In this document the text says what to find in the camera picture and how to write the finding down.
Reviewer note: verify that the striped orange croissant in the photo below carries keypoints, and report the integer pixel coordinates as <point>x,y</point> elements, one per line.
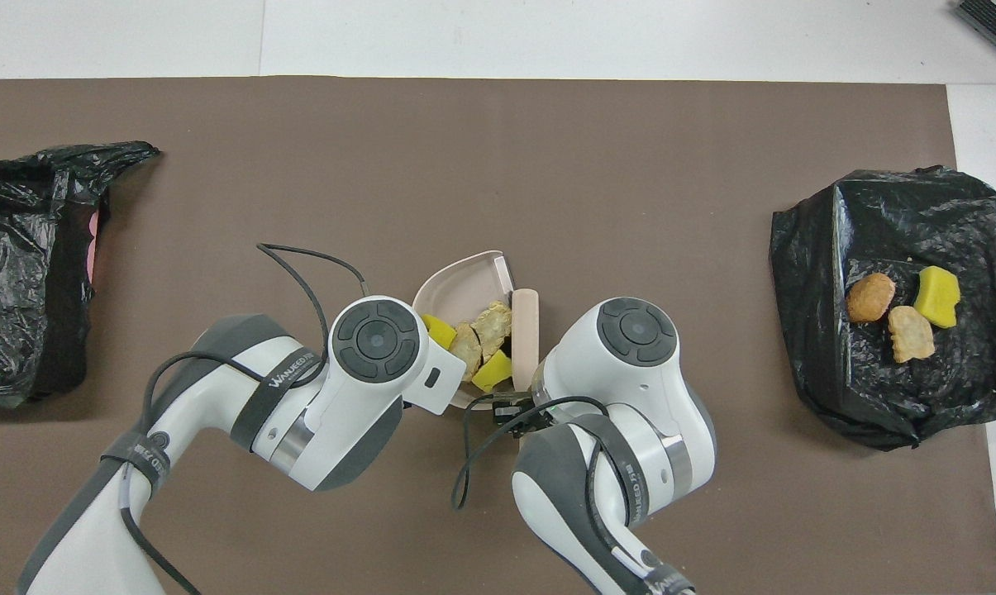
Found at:
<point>911,333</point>

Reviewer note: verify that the beige plastic dustpan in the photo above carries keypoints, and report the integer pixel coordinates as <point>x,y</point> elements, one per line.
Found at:
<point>456,289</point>

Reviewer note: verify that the thick yellow sponge block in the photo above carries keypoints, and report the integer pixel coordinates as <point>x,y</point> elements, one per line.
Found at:
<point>937,296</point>

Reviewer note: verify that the yellow sponge wedge piece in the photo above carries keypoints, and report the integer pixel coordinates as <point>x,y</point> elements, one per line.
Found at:
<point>493,373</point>

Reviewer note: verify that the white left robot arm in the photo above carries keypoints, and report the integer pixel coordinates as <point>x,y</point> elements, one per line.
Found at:
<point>374,347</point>

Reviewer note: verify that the notched yellow sponge piece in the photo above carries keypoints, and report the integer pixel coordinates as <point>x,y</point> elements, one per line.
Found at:
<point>440,332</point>

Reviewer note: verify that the black bag lined pink bin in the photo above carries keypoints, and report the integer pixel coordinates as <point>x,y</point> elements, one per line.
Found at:
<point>18,281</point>

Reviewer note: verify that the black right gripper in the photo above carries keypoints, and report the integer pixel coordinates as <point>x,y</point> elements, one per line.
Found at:
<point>518,411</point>

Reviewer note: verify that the brown bread bun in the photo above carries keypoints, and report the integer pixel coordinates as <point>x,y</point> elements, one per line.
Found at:
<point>870,297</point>

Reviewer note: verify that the brown table mat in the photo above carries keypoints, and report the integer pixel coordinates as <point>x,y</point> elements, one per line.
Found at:
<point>382,165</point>

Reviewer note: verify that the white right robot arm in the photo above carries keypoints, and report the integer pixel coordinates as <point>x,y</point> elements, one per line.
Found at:
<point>630,388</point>

